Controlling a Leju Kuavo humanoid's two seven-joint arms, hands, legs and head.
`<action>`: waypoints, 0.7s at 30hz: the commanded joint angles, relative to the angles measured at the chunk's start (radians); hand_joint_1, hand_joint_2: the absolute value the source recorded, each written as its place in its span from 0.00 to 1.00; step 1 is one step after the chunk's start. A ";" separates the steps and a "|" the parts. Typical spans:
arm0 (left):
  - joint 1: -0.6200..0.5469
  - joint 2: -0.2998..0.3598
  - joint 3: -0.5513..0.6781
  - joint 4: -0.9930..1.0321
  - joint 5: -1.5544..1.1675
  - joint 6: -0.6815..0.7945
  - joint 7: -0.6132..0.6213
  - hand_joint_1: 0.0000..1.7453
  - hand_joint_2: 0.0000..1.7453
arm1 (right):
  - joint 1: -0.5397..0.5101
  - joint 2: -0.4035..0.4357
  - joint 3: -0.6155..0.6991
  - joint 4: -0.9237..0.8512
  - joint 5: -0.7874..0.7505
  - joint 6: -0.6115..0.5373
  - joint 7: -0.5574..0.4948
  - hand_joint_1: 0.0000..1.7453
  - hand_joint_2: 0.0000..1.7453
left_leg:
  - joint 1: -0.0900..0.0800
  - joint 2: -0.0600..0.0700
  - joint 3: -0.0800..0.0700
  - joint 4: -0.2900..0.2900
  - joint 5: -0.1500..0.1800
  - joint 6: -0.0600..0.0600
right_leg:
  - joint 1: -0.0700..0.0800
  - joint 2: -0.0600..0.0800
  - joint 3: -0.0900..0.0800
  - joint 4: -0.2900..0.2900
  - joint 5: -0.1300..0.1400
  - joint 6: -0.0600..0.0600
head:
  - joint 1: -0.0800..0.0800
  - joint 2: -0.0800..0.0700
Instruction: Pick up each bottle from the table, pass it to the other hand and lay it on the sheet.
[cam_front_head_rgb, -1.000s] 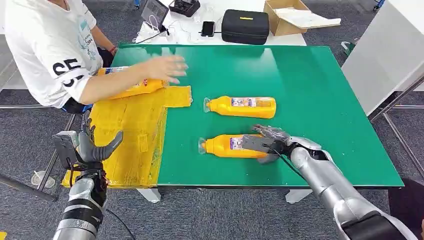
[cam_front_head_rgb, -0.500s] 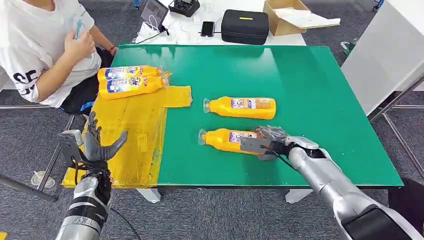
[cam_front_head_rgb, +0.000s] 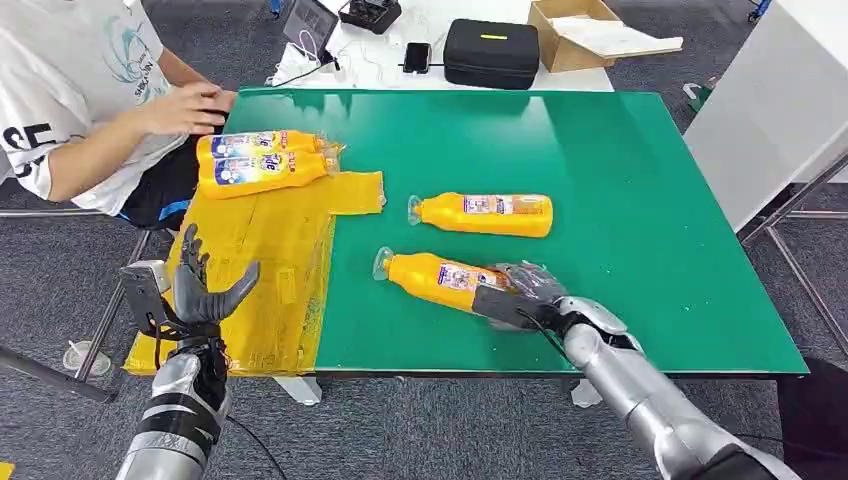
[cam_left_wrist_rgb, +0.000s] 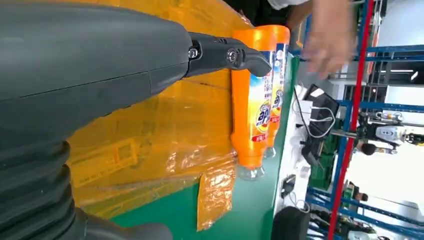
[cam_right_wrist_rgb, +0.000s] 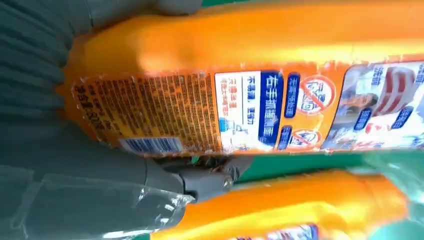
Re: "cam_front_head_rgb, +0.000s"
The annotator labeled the person's right hand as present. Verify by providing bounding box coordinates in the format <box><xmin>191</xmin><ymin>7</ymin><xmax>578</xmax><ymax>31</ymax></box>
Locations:
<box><xmin>135</xmin><ymin>82</ymin><xmax>230</xmax><ymax>137</ymax></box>

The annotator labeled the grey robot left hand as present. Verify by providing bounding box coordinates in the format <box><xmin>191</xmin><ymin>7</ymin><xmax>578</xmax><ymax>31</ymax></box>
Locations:
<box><xmin>170</xmin><ymin>223</ymin><xmax>262</xmax><ymax>326</ymax></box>

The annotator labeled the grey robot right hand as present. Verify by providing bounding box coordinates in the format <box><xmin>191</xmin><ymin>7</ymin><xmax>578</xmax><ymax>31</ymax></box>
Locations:
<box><xmin>471</xmin><ymin>260</ymin><xmax>578</xmax><ymax>333</ymax></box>

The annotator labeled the orange drink bottle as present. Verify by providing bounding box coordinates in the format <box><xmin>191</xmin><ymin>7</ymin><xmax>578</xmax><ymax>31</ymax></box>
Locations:
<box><xmin>372</xmin><ymin>246</ymin><xmax>531</xmax><ymax>318</ymax></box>
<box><xmin>196</xmin><ymin>129</ymin><xmax>331</xmax><ymax>162</ymax></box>
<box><xmin>197</xmin><ymin>146</ymin><xmax>342</xmax><ymax>201</ymax></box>
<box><xmin>406</xmin><ymin>191</ymin><xmax>555</xmax><ymax>239</ymax></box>

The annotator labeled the yellow plastic sheet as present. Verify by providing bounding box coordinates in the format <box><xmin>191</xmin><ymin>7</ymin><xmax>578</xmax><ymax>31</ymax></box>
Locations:
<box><xmin>123</xmin><ymin>132</ymin><xmax>387</xmax><ymax>378</ymax></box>

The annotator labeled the dark tablet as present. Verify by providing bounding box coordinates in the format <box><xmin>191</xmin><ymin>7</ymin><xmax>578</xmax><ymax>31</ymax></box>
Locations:
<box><xmin>282</xmin><ymin>0</ymin><xmax>340</xmax><ymax>66</ymax></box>

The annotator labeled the white table foot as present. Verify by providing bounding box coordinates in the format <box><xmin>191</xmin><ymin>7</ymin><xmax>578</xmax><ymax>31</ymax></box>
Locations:
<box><xmin>570</xmin><ymin>378</ymin><xmax>605</xmax><ymax>409</ymax></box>
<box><xmin>274</xmin><ymin>376</ymin><xmax>324</xmax><ymax>407</ymax></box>

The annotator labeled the person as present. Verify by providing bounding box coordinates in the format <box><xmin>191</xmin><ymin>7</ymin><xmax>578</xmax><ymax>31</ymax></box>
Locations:
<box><xmin>0</xmin><ymin>0</ymin><xmax>238</xmax><ymax>231</ymax></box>

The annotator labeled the clear plastic cup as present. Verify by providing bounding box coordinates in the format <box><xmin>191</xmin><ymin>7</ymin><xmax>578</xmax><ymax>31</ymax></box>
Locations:
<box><xmin>62</xmin><ymin>341</ymin><xmax>113</xmax><ymax>378</ymax></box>

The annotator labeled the white table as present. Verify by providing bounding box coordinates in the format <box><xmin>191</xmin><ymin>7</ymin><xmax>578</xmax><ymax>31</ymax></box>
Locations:
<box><xmin>268</xmin><ymin>0</ymin><xmax>616</xmax><ymax>93</ymax></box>

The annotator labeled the green table mat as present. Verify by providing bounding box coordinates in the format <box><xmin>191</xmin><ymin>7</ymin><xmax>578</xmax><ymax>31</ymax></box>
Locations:
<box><xmin>221</xmin><ymin>87</ymin><xmax>811</xmax><ymax>378</ymax></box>

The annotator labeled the black tray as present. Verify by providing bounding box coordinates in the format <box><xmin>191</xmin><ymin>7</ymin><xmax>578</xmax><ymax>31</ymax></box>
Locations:
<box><xmin>337</xmin><ymin>0</ymin><xmax>403</xmax><ymax>36</ymax></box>

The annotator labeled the black smartphone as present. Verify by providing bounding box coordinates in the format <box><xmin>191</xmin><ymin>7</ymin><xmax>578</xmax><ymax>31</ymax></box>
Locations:
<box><xmin>402</xmin><ymin>41</ymin><xmax>433</xmax><ymax>75</ymax></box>

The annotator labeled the black zip case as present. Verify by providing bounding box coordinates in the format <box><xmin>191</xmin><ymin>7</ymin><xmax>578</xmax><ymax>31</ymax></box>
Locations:
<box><xmin>442</xmin><ymin>18</ymin><xmax>542</xmax><ymax>91</ymax></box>

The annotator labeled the open cardboard box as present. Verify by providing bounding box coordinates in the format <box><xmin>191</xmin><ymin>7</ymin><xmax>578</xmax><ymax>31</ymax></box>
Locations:
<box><xmin>527</xmin><ymin>0</ymin><xmax>685</xmax><ymax>74</ymax></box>

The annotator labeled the green and white object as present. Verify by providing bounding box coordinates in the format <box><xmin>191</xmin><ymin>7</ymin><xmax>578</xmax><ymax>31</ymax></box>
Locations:
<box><xmin>683</xmin><ymin>78</ymin><xmax>717</xmax><ymax>114</ymax></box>

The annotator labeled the white flat board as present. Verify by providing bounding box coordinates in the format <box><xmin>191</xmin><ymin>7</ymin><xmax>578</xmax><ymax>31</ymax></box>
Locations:
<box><xmin>551</xmin><ymin>14</ymin><xmax>685</xmax><ymax>60</ymax></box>

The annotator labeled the white desk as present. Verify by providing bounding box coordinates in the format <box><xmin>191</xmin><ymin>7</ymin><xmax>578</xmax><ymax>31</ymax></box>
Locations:
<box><xmin>682</xmin><ymin>0</ymin><xmax>848</xmax><ymax>233</ymax></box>

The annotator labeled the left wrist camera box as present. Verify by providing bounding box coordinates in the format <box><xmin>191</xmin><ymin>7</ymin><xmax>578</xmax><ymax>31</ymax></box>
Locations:
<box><xmin>119</xmin><ymin>259</ymin><xmax>175</xmax><ymax>336</ymax></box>

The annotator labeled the white charger cable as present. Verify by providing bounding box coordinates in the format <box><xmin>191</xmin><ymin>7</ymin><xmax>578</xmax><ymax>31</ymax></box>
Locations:
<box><xmin>293</xmin><ymin>27</ymin><xmax>323</xmax><ymax>66</ymax></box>

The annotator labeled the metal chair frame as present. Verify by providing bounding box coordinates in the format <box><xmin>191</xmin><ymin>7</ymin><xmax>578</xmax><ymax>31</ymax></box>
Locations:
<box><xmin>0</xmin><ymin>208</ymin><xmax>154</xmax><ymax>405</ymax></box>

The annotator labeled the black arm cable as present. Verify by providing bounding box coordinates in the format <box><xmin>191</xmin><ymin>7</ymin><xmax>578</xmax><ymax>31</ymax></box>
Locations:
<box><xmin>225</xmin><ymin>414</ymin><xmax>290</xmax><ymax>480</ymax></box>

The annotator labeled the metal desk frame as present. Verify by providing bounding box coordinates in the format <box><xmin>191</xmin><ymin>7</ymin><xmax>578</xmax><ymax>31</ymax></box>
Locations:
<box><xmin>738</xmin><ymin>152</ymin><xmax>848</xmax><ymax>359</ymax></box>

